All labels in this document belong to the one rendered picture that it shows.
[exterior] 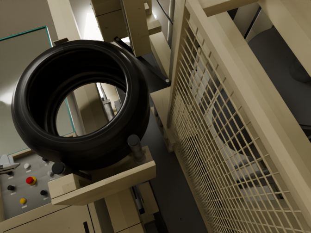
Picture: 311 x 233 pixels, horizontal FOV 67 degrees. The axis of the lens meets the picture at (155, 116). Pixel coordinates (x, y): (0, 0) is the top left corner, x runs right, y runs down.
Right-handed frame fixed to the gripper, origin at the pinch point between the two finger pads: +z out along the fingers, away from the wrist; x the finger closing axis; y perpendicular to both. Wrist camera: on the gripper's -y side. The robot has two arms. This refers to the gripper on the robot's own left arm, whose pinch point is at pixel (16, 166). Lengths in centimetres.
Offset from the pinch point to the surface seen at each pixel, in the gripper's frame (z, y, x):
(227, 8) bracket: 73, 5, -57
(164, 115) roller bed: 64, 14, 20
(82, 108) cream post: 22.2, 31.6, 26.8
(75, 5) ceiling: 2, 268, 171
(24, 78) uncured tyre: 10.5, 31.1, -11.4
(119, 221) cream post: 31, -30, 27
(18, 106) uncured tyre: 7.4, 19.5, -11.3
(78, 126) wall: -67, 160, 364
